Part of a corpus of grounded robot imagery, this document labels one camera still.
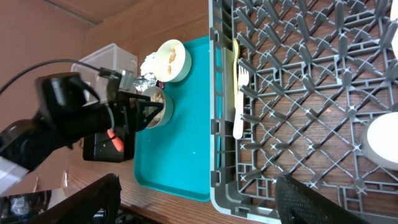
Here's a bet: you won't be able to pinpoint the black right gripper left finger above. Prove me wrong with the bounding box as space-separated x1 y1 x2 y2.
28 174 121 224

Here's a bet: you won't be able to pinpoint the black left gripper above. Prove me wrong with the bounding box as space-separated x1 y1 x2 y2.
108 90 164 133

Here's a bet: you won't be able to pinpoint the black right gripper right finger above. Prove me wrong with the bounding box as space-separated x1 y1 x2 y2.
274 175 367 224

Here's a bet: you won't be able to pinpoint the grey bowl with rice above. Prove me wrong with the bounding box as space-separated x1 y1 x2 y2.
142 86 174 129

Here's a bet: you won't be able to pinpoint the orange carrot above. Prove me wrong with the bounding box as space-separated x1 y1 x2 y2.
107 129 124 152

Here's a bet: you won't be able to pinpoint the white plastic fork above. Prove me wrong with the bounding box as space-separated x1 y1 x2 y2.
233 65 249 139

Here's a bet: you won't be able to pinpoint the white plastic cup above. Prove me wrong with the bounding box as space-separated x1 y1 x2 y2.
359 112 397 170

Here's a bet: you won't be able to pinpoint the yellow plastic spoon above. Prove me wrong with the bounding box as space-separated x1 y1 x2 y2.
233 39 240 108

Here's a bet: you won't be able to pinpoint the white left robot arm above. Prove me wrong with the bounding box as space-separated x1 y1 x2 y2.
1 71 164 194

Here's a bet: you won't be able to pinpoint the grey dishwasher rack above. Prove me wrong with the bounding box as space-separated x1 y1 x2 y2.
209 0 397 223

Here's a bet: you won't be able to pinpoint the crumpled foil wrapper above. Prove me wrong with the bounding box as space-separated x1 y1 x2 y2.
133 72 165 92

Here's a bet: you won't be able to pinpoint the crumpled white napkin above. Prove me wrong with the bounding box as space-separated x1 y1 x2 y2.
140 52 157 75

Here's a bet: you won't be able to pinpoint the white bowl with peanuts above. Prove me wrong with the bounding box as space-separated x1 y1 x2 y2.
154 39 192 83

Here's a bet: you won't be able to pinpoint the black tray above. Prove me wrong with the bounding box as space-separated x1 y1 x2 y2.
83 129 136 162

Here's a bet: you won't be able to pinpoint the teal plastic tray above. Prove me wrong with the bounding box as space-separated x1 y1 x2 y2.
134 36 211 202

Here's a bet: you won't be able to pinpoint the clear plastic bin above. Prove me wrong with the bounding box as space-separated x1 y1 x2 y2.
71 43 137 103

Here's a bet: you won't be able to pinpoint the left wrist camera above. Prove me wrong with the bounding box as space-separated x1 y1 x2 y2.
118 69 136 91

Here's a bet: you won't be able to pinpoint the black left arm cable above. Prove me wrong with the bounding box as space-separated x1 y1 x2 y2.
0 58 122 96

